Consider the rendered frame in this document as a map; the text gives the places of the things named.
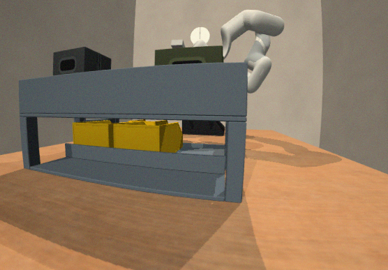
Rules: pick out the dark green case with orange latches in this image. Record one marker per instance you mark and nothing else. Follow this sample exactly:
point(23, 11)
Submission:
point(184, 55)

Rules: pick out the dark grey case with orange latches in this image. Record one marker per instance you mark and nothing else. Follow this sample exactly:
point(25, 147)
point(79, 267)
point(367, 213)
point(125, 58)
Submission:
point(79, 60)

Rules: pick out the grey shelf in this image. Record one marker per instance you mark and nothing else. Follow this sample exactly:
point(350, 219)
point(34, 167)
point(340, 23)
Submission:
point(185, 92)

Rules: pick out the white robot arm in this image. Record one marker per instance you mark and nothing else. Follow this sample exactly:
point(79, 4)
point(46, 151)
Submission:
point(264, 25)

